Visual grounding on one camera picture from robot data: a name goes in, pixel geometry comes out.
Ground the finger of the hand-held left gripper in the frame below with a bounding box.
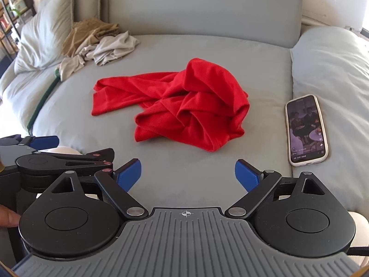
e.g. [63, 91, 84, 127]
[0, 134, 60, 151]
[16, 148, 115, 179]

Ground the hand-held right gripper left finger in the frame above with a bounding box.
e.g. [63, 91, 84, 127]
[37, 158, 148, 219]

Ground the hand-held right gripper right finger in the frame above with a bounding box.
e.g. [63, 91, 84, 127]
[226, 159, 336, 219]

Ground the red shirt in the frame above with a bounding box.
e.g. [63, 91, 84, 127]
[91, 58, 250, 152]

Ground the person's left hand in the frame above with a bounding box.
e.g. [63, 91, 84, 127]
[0, 204, 21, 228]

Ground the smartphone in white case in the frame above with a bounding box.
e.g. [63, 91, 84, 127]
[285, 94, 330, 167]

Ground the large light grey pillow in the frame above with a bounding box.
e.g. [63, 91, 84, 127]
[13, 0, 75, 74]

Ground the tan crumpled garment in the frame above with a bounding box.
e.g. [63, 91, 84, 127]
[62, 17, 120, 57]

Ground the beige crumpled garment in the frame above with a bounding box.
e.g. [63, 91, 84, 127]
[59, 31, 141, 81]

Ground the dark bookshelf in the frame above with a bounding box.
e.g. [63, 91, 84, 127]
[0, 0, 36, 64]

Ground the light grey armrest cushion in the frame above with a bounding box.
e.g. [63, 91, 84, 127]
[290, 26, 369, 217]

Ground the grey sofa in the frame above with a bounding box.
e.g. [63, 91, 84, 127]
[0, 0, 369, 228]

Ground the dark green strap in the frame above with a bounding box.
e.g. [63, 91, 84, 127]
[25, 68, 62, 132]

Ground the black cable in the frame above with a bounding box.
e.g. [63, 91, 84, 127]
[348, 246, 369, 256]

